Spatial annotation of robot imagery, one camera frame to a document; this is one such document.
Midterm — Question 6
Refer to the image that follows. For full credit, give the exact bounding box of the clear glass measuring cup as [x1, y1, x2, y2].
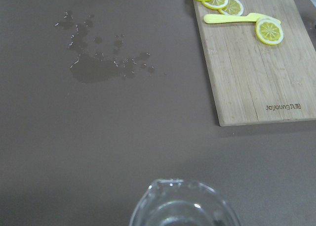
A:
[129, 179, 240, 226]

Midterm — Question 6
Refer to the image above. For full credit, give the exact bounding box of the lemon slice front bottom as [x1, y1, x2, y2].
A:
[255, 20, 284, 45]

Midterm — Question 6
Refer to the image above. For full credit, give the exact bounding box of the yellow plastic knife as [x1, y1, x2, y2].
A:
[203, 13, 266, 24]

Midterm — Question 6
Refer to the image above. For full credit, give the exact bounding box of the lemon slice behind bottom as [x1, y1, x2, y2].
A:
[257, 16, 281, 24]

